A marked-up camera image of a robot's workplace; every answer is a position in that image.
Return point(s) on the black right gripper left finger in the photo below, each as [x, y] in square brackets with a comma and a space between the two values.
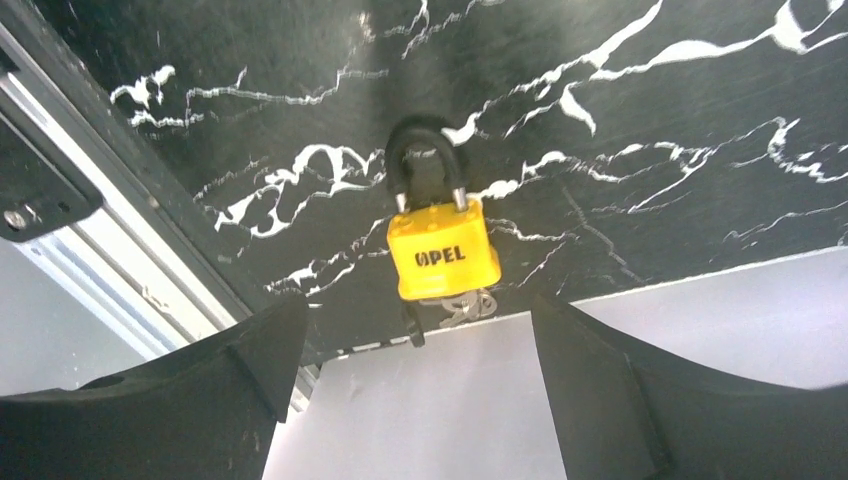
[208, 410]

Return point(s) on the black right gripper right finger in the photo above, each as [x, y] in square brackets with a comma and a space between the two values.
[625, 409]

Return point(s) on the yellow padlock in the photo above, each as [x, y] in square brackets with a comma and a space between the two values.
[444, 249]

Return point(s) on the black mounting bracket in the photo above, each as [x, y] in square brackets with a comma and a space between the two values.
[41, 190]

